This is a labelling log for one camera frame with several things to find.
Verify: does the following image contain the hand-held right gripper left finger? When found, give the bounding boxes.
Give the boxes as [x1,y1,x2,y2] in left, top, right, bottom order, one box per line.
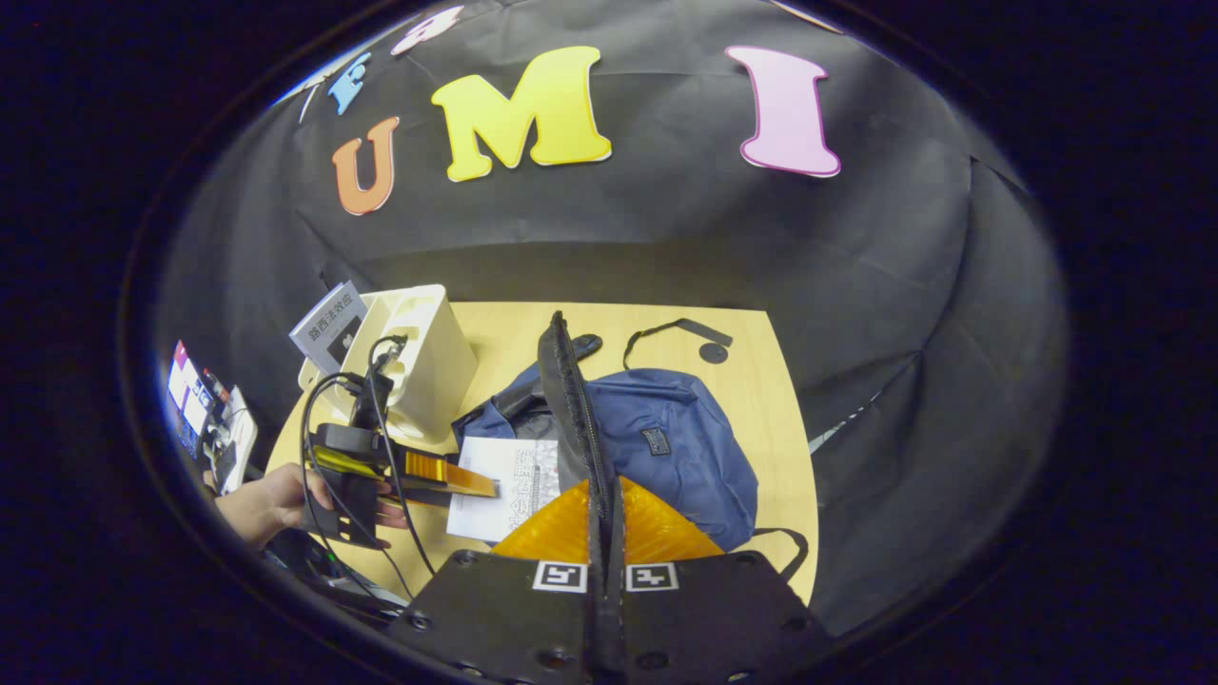
[404,474,608,685]

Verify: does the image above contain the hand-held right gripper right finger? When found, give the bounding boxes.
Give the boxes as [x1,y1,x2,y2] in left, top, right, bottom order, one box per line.
[607,474,829,685]

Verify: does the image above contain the white cover book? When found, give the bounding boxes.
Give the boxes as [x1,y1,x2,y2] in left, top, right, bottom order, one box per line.
[445,436,562,546]

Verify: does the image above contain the white bookshelf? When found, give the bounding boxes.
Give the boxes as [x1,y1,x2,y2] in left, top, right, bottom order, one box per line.
[298,284,479,446]

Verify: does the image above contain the grey cover book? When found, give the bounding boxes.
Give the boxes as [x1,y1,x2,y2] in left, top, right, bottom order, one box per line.
[288,281,368,375]

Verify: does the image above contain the blue schoolbag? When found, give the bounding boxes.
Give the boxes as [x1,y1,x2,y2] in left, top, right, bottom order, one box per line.
[452,311,811,582]

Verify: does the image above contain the bright screen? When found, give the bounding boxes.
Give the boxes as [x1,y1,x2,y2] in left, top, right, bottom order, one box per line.
[167,341,224,450]

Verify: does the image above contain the black backdrop cloth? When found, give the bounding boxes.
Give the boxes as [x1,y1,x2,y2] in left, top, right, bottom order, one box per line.
[157,0,1071,636]

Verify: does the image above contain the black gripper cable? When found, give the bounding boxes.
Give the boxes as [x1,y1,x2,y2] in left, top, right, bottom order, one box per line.
[299,333,441,602]

